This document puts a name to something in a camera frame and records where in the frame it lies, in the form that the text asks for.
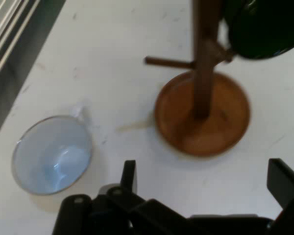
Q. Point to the brown wooden mug tree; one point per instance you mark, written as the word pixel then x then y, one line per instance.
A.
pixel 202 117

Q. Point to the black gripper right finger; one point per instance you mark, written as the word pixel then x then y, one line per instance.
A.
pixel 281 181

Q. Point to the dark green enamel mug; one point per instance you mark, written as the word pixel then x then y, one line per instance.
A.
pixel 262 29

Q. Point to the aluminium wall rail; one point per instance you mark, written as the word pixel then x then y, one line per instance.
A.
pixel 5 29

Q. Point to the white enamel mug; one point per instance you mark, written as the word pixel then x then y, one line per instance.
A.
pixel 51 154

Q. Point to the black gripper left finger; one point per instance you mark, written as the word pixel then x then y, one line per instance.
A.
pixel 128 176

